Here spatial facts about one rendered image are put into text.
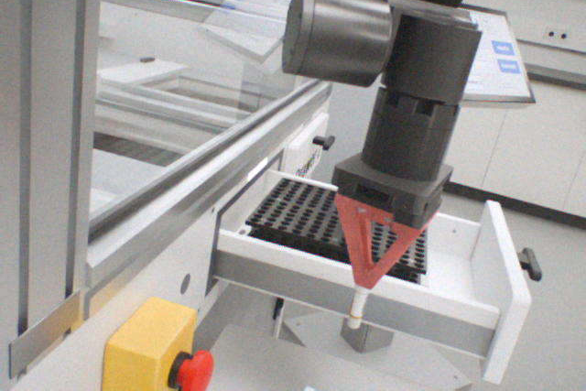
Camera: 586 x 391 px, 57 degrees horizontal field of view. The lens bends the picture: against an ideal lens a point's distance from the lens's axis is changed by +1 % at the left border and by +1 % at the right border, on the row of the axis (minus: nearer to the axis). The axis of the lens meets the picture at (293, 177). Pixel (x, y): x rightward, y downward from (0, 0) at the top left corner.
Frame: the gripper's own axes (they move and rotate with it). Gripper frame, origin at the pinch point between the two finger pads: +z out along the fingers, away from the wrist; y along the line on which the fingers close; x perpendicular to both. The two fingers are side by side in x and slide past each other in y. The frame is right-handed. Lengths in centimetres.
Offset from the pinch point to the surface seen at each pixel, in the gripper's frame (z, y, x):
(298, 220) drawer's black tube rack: 7.4, -20.9, -14.8
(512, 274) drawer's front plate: 4.3, -21.6, 10.5
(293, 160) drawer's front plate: 6.7, -40.6, -25.7
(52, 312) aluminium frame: 1.0, 18.0, -13.6
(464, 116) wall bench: 34, -321, -35
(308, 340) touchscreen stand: 92, -115, -38
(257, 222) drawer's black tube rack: 7.9, -17.1, -18.6
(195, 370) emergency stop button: 9.2, 8.0, -9.2
